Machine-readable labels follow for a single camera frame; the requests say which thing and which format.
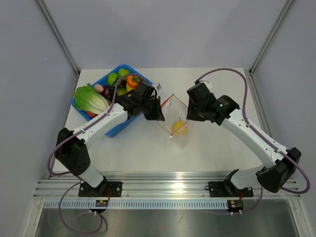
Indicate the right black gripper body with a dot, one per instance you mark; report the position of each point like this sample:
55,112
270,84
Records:
195,112

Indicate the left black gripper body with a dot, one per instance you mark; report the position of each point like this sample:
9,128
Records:
145,104

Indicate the clear zip top bag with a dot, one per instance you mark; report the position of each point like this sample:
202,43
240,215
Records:
174,110

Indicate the yellow lemon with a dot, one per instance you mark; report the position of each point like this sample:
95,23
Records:
179,128

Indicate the green lettuce head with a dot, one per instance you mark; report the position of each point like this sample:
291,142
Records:
89,100

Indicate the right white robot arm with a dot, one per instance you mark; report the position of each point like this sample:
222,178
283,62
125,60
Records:
278,162

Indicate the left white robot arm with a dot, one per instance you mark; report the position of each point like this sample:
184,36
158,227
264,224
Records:
73,145

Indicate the yellow pepper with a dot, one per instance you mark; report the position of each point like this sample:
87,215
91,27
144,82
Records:
128,88

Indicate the green yellow mango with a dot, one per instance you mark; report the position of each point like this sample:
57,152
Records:
121,90

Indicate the dark grape bunch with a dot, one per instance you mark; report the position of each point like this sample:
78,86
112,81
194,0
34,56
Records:
112,93

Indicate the purple onion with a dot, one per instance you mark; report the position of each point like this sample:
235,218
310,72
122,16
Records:
105,92

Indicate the pink egg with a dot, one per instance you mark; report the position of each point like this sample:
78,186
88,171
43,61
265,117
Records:
98,88

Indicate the peach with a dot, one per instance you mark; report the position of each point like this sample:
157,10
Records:
90,114

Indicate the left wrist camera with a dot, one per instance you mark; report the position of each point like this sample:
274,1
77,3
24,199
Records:
157,87

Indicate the right frame post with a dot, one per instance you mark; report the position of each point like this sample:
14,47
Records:
271,35

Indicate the frame post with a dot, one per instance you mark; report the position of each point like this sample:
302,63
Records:
271,35
49,19

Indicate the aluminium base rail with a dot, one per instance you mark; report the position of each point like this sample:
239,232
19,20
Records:
139,185

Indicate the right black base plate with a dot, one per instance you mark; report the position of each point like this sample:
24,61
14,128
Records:
219,189

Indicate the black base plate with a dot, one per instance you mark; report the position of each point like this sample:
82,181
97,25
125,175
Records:
110,189
219,189

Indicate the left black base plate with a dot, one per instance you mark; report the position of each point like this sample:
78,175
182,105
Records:
110,189

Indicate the white slotted cable duct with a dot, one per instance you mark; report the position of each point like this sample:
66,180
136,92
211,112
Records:
137,204

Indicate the left frame post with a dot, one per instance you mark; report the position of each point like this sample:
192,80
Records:
49,19

